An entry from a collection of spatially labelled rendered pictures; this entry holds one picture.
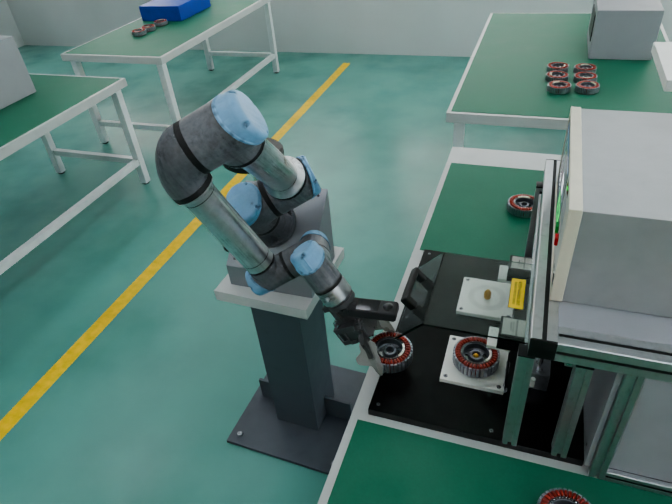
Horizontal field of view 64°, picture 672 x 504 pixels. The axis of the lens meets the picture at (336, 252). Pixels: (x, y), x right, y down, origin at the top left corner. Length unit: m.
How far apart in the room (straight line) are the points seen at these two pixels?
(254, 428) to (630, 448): 1.45
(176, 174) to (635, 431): 1.00
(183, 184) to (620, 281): 0.83
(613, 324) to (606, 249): 0.14
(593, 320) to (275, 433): 1.46
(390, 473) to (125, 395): 1.58
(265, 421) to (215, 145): 1.44
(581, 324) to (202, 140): 0.77
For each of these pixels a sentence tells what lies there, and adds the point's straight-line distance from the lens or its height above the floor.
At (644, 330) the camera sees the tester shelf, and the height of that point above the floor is 1.11.
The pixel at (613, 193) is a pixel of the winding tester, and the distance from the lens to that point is 1.04.
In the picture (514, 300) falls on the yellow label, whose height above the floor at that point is 1.07.
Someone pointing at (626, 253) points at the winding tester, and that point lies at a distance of 1.03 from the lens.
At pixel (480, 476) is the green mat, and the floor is 0.75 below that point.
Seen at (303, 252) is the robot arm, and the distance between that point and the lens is 1.19.
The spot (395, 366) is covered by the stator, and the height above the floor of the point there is 0.84.
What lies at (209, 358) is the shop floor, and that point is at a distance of 2.58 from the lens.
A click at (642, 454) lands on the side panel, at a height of 0.85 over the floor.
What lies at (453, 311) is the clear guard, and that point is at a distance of 1.11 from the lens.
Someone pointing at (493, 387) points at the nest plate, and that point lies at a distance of 1.36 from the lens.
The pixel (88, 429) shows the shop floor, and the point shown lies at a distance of 2.54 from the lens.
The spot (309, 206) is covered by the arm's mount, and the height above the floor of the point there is 0.97.
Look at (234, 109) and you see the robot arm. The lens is 1.05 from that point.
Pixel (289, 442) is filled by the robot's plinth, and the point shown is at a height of 0.02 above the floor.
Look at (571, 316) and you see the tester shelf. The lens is 1.07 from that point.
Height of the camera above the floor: 1.83
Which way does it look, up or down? 37 degrees down
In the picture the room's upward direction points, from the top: 6 degrees counter-clockwise
